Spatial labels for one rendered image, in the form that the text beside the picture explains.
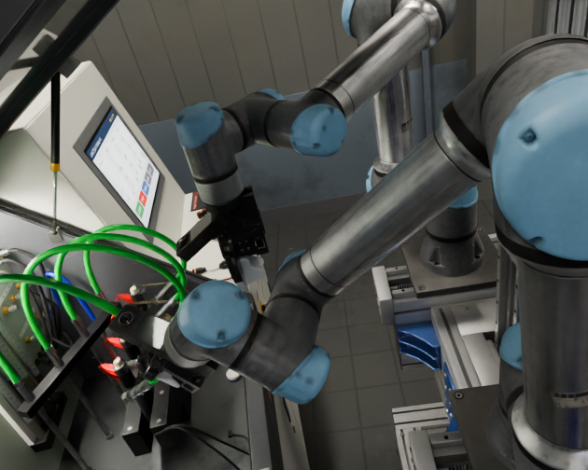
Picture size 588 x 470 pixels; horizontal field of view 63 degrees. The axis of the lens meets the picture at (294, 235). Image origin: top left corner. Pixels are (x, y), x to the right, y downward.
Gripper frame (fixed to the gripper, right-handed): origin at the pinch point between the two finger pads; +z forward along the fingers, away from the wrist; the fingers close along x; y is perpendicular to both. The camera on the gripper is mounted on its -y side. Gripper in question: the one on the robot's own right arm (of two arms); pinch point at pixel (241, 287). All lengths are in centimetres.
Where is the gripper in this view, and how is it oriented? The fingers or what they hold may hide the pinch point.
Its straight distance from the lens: 93.5
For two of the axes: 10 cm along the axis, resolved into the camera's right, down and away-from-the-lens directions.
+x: -1.5, -5.2, 8.4
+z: 2.0, 8.2, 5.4
